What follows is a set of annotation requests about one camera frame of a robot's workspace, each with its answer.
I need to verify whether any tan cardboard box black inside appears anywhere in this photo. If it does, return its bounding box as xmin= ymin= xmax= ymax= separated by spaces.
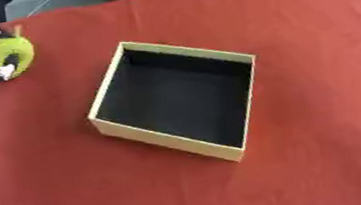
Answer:
xmin=77 ymin=23 xmax=272 ymax=183

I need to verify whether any green toy apple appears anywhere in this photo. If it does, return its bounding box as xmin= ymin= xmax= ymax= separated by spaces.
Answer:
xmin=0 ymin=23 xmax=39 ymax=80

